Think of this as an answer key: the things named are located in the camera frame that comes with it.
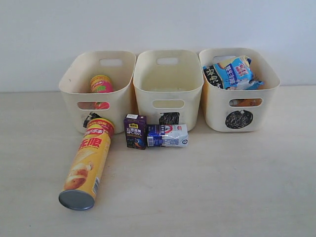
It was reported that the right cream plastic bin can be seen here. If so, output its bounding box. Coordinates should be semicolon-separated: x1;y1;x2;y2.
199;48;280;132

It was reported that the blue white milk carton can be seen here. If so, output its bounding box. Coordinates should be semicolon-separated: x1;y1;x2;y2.
147;124;188;147

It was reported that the orange instant noodle bag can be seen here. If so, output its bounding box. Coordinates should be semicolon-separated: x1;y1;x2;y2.
229;98;262;107

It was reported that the purple juice carton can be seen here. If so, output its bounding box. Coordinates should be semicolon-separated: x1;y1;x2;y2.
123;114;147;150

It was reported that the middle cream plastic bin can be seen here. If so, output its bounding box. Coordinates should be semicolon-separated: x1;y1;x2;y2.
133;50;204;130

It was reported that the yellow chips can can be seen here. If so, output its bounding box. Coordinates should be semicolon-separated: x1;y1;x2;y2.
58;118;114;210

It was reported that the cream plastic bin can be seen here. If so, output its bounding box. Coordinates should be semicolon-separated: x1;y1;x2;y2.
59;51;137;134
199;48;280;132
133;50;204;130

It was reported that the pink chips can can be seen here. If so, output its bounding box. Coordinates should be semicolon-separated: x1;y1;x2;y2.
78;75;115;110

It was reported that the blue instant noodle bag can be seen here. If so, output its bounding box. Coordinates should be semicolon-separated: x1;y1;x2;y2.
202;55;264;90

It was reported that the left cream plastic bin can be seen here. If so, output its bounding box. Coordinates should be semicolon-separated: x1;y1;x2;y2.
59;51;137;134

